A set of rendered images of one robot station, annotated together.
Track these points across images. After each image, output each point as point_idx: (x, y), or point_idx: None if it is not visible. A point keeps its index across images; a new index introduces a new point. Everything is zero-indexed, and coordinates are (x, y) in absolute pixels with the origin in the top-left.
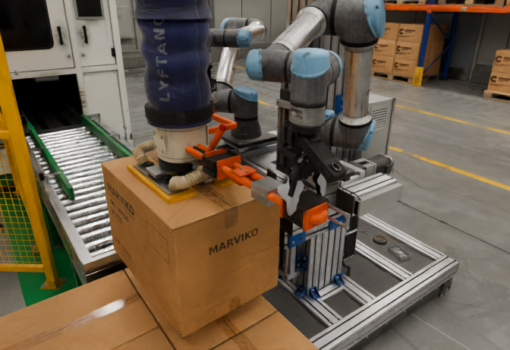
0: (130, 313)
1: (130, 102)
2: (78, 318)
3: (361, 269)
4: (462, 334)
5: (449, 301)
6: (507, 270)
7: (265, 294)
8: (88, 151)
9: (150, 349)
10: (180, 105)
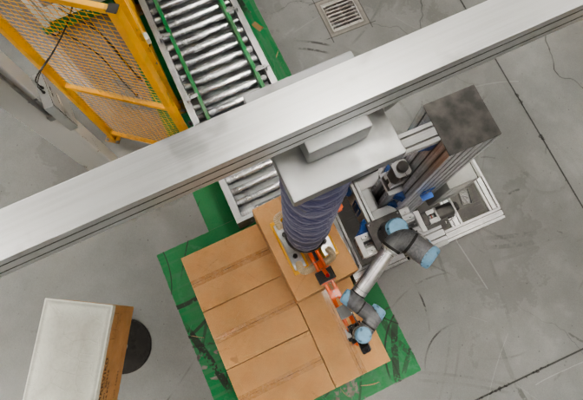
0: (267, 262)
1: None
2: (239, 259)
3: (427, 208)
4: (478, 259)
5: (487, 230)
6: (554, 208)
7: (350, 219)
8: (207, 23)
9: (279, 289)
10: (305, 251)
